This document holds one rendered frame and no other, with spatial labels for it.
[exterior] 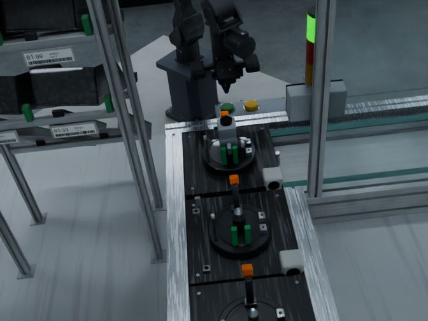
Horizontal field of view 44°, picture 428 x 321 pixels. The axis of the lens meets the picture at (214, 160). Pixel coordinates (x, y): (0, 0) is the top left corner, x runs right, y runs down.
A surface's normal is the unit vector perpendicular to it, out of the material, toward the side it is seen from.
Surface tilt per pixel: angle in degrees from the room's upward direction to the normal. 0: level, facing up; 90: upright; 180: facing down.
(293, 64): 0
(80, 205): 0
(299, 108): 90
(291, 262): 0
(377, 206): 90
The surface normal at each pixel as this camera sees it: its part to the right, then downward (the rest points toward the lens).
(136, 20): -0.08, -0.74
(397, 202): 0.07, 0.67
